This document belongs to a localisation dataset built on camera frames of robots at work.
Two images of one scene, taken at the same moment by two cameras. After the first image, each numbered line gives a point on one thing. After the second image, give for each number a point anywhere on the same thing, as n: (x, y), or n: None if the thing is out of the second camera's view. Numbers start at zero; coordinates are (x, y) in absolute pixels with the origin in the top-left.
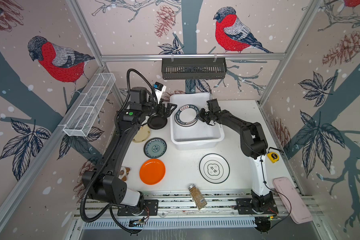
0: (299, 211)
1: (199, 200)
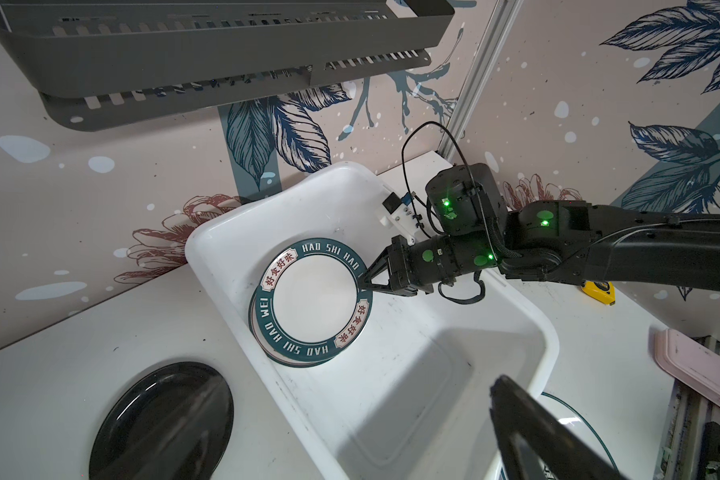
0: (701, 368)
1: None
